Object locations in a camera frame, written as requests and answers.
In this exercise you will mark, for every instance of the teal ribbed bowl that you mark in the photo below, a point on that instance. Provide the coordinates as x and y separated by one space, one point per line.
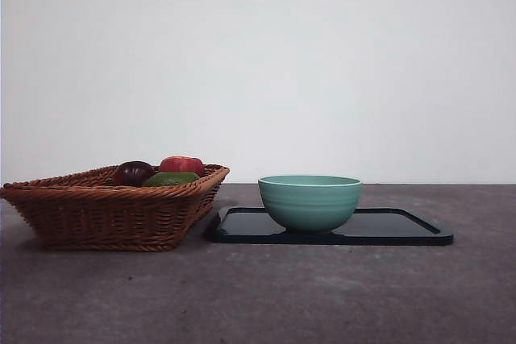
310 207

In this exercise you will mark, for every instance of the red apple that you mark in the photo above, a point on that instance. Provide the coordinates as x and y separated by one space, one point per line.
181 164

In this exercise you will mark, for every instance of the green avocado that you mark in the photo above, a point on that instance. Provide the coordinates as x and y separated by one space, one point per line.
173 179

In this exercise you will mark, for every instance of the dark purple plum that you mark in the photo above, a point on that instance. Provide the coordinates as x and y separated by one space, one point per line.
133 171

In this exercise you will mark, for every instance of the dark green plastic tray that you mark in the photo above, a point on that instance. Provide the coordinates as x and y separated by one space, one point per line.
383 227

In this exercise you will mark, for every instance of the brown wicker basket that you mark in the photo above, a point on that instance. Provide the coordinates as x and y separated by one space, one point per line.
101 219

